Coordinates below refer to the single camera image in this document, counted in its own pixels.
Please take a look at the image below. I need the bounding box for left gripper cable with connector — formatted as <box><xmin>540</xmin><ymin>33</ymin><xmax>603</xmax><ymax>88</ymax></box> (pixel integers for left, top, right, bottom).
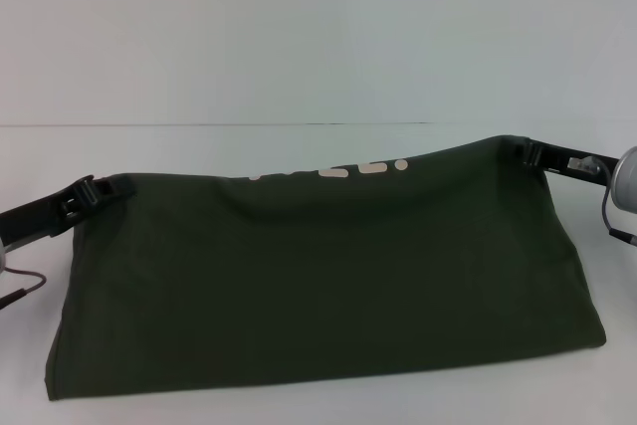
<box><xmin>0</xmin><ymin>270</ymin><xmax>49</xmax><ymax>311</ymax></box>

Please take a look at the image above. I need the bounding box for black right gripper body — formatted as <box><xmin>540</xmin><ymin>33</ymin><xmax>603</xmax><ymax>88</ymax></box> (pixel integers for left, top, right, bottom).
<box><xmin>539</xmin><ymin>143</ymin><xmax>623</xmax><ymax>186</ymax></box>

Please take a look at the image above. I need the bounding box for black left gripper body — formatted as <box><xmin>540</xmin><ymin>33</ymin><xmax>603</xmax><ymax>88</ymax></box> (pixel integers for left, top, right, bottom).
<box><xmin>0</xmin><ymin>190</ymin><xmax>77</xmax><ymax>249</ymax></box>

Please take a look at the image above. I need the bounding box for dark green shirt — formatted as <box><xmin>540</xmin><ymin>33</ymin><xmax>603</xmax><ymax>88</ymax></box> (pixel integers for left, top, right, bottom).
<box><xmin>44</xmin><ymin>134</ymin><xmax>609</xmax><ymax>392</ymax></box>

